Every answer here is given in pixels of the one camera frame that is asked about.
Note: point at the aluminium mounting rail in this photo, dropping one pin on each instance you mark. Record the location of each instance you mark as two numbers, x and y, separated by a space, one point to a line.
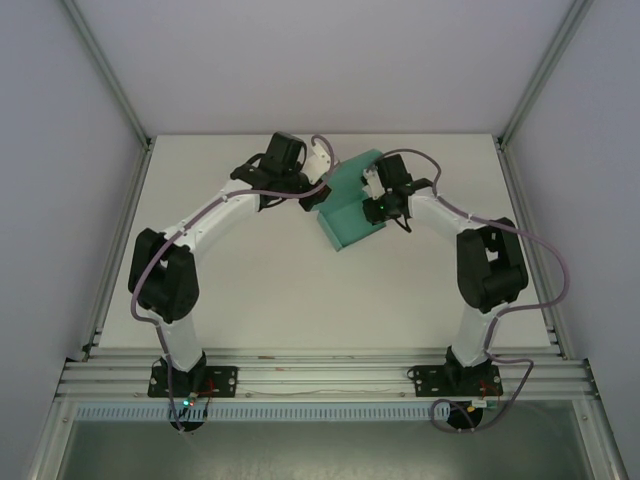
320 372

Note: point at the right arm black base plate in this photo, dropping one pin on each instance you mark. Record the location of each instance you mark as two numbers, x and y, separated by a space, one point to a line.
425 382

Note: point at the grey metal sheet panel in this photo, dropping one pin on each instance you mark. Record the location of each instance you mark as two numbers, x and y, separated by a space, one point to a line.
320 450

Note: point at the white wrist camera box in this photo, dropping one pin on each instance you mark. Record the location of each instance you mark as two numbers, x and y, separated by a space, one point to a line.
317 162
371 182

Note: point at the aluminium table side rail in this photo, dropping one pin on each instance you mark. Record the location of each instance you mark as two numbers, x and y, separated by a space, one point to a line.
525 215
122 240

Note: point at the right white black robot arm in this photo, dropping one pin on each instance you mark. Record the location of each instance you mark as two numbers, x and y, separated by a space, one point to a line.
492 270

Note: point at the teal cardboard box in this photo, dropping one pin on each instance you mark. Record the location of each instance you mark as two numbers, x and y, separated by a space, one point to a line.
350 225

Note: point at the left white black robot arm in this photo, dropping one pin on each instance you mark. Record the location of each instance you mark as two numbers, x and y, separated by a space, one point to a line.
165 280

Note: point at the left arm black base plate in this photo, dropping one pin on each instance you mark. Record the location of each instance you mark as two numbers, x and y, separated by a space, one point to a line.
225 382

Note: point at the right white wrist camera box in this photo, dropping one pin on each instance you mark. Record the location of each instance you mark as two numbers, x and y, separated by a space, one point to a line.
371 182

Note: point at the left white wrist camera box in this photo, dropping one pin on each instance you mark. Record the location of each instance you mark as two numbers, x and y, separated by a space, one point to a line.
317 162

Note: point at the aluminium frame post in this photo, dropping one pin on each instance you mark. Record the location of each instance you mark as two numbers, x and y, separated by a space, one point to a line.
545 75
107 75

